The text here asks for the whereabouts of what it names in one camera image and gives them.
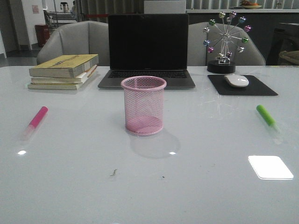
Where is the pink highlighter pen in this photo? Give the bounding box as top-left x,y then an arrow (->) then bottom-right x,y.
22,106 -> 48,140

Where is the green highlighter pen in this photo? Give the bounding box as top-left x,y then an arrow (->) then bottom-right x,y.
256,105 -> 281,133

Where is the pink mesh pen holder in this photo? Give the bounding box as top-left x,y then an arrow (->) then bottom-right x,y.
121,76 -> 167,136

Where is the dark grey laptop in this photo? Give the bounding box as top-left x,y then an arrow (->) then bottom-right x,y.
98,14 -> 195,89

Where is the middle cream book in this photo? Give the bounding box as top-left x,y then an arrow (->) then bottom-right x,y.
31,65 -> 97,84

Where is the cream book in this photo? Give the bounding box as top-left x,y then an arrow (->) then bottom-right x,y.
31,65 -> 97,84
27,78 -> 89,90

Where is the bottom cream book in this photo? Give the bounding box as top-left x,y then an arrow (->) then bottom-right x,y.
27,78 -> 89,90

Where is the white computer mouse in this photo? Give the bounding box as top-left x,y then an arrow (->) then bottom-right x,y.
224,74 -> 249,88

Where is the top yellow book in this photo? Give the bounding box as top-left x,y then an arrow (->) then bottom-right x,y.
29,54 -> 99,78

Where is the left grey armchair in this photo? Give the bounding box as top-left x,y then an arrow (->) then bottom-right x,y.
36,21 -> 110,66

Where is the grey armchair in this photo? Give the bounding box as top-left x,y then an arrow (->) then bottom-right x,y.
36,21 -> 110,66
187,22 -> 266,66

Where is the right grey armchair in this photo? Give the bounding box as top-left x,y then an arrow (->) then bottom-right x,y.
187,22 -> 266,66

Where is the black mouse pad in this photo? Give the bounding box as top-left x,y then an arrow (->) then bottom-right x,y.
207,75 -> 278,96

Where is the ferris wheel desk toy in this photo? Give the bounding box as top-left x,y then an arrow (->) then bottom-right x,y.
202,11 -> 251,74

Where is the red trash bin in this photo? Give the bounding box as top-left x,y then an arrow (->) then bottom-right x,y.
35,24 -> 50,47

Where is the fruit bowl on counter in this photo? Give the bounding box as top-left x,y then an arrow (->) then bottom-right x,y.
240,0 -> 262,9

